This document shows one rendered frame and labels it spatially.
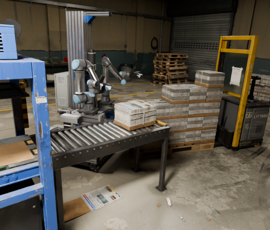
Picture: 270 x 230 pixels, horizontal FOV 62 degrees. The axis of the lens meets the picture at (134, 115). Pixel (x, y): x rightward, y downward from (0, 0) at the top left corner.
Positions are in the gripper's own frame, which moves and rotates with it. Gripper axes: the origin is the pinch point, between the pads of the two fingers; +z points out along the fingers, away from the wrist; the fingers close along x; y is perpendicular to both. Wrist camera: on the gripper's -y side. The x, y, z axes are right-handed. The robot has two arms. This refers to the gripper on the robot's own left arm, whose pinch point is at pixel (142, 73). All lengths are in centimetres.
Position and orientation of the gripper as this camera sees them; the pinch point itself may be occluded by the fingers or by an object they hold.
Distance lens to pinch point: 357.6
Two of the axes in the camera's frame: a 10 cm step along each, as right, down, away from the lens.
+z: 9.9, 0.0, 1.3
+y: -0.6, 9.0, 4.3
